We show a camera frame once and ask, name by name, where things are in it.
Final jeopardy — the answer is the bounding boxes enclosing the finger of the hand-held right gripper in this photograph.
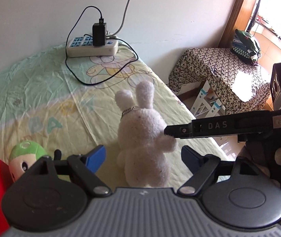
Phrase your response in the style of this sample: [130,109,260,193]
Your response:
[164,121,195,139]

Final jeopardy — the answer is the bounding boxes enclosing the white power strip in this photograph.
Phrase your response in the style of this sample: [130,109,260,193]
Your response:
[66,35,119,58]

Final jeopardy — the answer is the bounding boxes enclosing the black adapter cable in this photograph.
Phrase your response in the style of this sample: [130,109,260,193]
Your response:
[65,5,139,86]

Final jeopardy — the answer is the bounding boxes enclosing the white plush rabbit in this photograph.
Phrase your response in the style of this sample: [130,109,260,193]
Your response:
[114,81,178,187]

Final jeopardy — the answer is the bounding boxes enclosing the black power adapter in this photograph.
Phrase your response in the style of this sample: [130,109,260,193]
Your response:
[92,17,106,47]

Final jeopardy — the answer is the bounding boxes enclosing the green folded clothes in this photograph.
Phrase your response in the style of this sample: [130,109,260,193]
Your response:
[230,29,261,67]

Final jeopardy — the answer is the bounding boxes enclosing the metal ball chain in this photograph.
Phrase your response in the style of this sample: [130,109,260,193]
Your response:
[121,106,141,116]

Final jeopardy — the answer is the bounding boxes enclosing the white wooden stool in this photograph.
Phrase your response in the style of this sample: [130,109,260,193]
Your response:
[191,80,226,119]

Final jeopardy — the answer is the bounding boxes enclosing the cartoon printed bed sheet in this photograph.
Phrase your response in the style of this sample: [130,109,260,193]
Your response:
[0,43,232,190]

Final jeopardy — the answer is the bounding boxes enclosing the green plush doll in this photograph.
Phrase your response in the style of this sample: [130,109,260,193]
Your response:
[8,140,62,181]

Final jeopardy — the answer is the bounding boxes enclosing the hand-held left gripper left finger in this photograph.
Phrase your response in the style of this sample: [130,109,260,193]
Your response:
[26,145,112,197]

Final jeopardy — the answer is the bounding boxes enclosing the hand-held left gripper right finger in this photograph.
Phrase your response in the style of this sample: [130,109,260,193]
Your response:
[177,145,263,195]

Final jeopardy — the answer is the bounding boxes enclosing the wooden door frame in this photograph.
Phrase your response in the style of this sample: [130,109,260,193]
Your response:
[218,0,261,48]

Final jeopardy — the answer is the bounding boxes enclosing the small table with patterned cloth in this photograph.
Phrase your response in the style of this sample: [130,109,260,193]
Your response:
[168,47,274,115]

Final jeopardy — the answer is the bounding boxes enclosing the white power strip cord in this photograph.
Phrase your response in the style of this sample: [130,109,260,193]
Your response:
[107,0,134,39]

